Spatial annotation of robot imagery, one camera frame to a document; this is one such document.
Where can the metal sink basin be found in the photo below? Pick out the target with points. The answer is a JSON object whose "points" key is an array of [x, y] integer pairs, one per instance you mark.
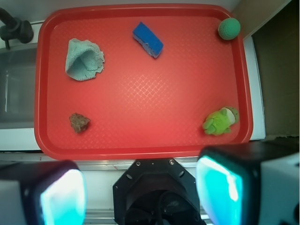
{"points": [[17, 86]]}

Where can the red plastic tray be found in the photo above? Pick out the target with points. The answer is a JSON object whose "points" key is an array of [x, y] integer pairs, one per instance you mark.
{"points": [[139, 106]]}

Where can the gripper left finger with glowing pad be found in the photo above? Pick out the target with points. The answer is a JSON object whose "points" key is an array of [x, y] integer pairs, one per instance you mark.
{"points": [[42, 193]]}

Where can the black faucet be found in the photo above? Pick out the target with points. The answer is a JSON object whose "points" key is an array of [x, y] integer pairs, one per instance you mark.
{"points": [[14, 28]]}

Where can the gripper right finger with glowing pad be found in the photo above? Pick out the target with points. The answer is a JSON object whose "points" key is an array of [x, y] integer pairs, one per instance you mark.
{"points": [[254, 183]]}

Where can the black octagonal mount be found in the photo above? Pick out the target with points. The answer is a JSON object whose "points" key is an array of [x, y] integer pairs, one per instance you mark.
{"points": [[156, 192]]}

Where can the green plush frog toy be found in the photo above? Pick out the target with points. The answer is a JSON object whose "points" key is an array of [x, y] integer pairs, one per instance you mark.
{"points": [[220, 121]]}

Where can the brown rock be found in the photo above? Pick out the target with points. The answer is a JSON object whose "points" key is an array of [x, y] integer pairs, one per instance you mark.
{"points": [[79, 122]]}

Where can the blue sponge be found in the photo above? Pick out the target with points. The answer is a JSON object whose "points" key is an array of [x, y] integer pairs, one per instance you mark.
{"points": [[148, 40]]}

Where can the light green crumpled cloth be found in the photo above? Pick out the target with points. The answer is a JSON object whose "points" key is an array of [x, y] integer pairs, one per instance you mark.
{"points": [[84, 60]]}

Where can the green foam ball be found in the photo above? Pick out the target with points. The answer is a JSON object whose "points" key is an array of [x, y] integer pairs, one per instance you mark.
{"points": [[229, 29]]}

